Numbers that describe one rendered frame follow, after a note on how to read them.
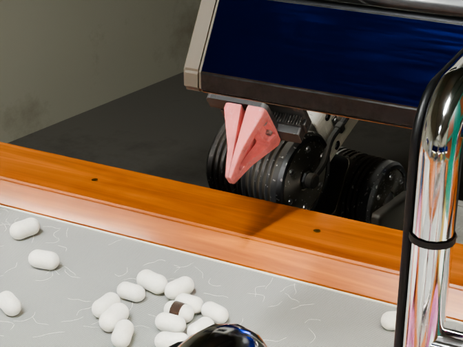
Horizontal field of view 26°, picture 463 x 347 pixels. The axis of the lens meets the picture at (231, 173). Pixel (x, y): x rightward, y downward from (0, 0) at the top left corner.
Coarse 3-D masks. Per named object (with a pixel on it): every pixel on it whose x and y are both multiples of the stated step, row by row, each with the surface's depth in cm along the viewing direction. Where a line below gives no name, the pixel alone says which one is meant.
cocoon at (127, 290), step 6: (126, 282) 105; (120, 288) 104; (126, 288) 104; (132, 288) 104; (138, 288) 104; (120, 294) 104; (126, 294) 104; (132, 294) 104; (138, 294) 104; (144, 294) 104; (132, 300) 104; (138, 300) 104
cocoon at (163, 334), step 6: (156, 336) 96; (162, 336) 96; (168, 336) 96; (174, 336) 96; (180, 336) 96; (186, 336) 96; (156, 342) 96; (162, 342) 95; (168, 342) 95; (174, 342) 95
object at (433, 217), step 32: (448, 64) 59; (448, 96) 54; (416, 128) 55; (448, 128) 53; (416, 160) 55; (448, 160) 54; (416, 192) 55; (448, 192) 54; (416, 224) 56; (448, 224) 55; (416, 256) 57; (448, 256) 56; (416, 288) 57; (448, 288) 58; (416, 320) 58
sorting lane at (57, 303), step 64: (0, 256) 114; (64, 256) 114; (128, 256) 114; (192, 256) 114; (0, 320) 102; (64, 320) 102; (192, 320) 102; (256, 320) 102; (320, 320) 102; (448, 320) 101
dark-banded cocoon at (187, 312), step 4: (172, 300) 102; (168, 304) 101; (184, 304) 101; (164, 308) 101; (168, 308) 101; (184, 308) 100; (188, 308) 100; (192, 308) 101; (164, 312) 101; (168, 312) 101; (180, 312) 100; (184, 312) 100; (188, 312) 100; (192, 312) 101; (184, 316) 100; (188, 316) 100; (192, 316) 101; (188, 320) 100
